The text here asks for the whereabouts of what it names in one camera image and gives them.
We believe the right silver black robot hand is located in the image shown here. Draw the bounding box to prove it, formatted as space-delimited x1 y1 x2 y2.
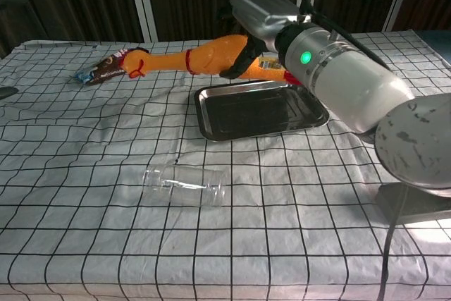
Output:
215 0 313 80

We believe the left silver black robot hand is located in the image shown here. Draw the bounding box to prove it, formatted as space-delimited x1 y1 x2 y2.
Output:
0 86 19 102

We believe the orange rubber chicken toy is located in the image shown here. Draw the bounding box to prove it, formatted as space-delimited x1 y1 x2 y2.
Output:
121 34 304 87

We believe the stainless steel rectangular tray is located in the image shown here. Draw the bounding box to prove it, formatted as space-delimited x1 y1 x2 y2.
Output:
194 78 330 142

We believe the brown chocolate snack bag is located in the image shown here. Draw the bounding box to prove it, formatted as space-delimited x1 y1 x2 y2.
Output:
73 47 150 86

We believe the clear plastic jar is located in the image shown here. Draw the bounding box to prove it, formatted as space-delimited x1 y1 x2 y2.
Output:
142 163 227 208

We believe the white black-grid tablecloth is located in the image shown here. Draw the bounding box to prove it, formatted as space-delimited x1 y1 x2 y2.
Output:
0 29 451 301

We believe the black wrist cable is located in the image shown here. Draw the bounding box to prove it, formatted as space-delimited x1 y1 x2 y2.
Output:
299 0 393 70

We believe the white double frame post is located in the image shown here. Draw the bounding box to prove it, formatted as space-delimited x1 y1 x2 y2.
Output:
125 0 159 43

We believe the black hanging elbow cable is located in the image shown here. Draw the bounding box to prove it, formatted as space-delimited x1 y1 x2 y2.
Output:
377 186 410 301

